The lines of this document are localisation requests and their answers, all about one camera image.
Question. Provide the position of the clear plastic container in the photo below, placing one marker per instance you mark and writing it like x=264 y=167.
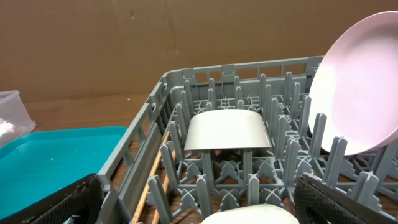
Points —
x=14 y=111

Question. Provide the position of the pink round plate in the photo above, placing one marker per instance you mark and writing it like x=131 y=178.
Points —
x=355 y=86

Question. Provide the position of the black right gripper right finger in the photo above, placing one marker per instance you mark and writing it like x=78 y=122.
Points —
x=318 y=203

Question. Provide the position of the grey dishwasher rack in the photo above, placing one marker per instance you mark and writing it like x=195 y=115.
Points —
x=211 y=181

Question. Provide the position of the white tissue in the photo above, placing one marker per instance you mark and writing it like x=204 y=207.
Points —
x=7 y=131

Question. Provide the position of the teal plastic tray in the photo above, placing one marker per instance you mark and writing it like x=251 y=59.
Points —
x=39 y=164

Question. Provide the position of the grey white bowl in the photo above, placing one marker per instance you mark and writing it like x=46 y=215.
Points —
x=227 y=129

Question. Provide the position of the cream white cup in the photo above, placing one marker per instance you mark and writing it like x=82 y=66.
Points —
x=254 y=214

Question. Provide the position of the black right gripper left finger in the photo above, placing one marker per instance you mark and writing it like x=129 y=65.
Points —
x=79 y=202

